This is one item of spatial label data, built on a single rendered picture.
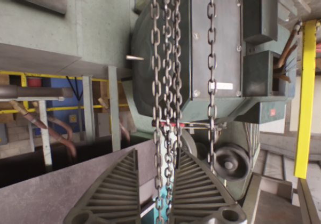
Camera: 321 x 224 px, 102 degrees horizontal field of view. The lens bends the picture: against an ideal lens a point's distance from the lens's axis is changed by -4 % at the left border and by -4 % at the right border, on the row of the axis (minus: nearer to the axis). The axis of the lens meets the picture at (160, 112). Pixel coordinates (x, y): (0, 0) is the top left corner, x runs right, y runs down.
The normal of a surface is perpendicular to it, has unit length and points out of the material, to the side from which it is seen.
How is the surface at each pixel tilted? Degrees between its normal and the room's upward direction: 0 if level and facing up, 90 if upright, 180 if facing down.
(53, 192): 90
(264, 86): 90
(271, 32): 90
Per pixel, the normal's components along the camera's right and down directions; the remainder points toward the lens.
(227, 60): 0.49, 0.07
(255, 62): -0.87, 0.07
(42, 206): 0.76, 0.04
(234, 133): -0.66, 0.08
